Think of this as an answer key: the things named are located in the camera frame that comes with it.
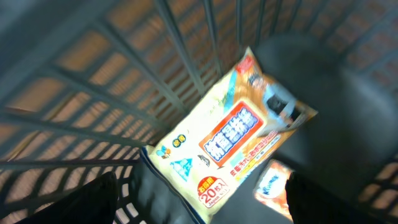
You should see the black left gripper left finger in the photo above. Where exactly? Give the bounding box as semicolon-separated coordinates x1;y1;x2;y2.
18;172;118;224

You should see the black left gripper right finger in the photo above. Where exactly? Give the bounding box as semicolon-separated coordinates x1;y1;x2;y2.
285;172;383;224

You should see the yellow wet wipes pack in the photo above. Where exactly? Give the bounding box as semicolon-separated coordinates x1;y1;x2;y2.
142;49;317;223

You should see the orange tissue pack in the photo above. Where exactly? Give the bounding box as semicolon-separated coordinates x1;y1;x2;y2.
254;159;293;221

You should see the dark grey plastic basket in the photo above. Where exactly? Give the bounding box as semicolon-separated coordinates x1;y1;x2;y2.
1;0;397;223

